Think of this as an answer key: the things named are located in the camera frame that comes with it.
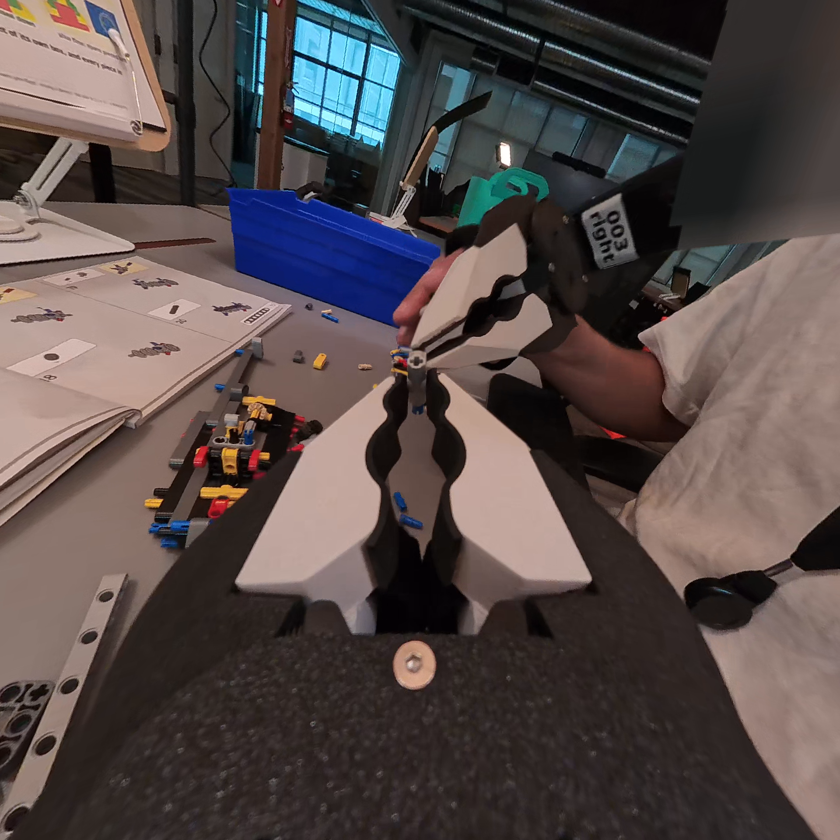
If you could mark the blue plastic bin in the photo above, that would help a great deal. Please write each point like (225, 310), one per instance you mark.
(315, 249)

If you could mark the scattered lego pins and connectors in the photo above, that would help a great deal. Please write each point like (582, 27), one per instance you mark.
(366, 367)

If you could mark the teal tote bag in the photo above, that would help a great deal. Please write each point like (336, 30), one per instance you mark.
(499, 193)

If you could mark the open instruction booklet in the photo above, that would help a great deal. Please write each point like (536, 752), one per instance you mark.
(98, 341)

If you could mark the white document stand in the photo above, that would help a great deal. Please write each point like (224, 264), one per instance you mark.
(59, 236)

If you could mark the silver ventilation duct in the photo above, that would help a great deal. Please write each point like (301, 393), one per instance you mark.
(558, 59)

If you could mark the white desk stand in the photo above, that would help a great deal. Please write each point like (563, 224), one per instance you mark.
(413, 177)

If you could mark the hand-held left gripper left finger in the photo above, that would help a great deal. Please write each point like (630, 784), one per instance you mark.
(308, 525)

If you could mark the red fire extinguisher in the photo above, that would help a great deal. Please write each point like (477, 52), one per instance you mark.
(287, 105)

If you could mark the small pile of lego beams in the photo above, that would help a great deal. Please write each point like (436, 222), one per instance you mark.
(59, 709)

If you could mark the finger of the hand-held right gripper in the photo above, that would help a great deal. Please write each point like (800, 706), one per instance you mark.
(499, 334)
(479, 275)

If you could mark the person's right hand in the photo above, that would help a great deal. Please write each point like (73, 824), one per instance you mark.
(420, 295)

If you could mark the wooden post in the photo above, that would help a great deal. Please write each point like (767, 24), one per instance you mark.
(275, 92)

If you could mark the long dark lego chassis assembly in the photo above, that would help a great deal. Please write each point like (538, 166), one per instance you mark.
(223, 446)

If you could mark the grey lego axle connector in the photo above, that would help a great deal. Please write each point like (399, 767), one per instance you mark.
(417, 374)

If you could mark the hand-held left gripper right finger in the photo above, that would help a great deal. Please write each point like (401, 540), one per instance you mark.
(525, 525)

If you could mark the person's right forearm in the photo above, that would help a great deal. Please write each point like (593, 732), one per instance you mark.
(610, 380)

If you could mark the black metal pole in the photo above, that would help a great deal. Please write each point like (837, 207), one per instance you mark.
(186, 98)

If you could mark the printed paper sheet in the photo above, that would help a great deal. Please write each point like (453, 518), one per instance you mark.
(59, 59)

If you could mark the white t-shirt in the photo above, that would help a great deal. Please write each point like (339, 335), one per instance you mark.
(754, 426)

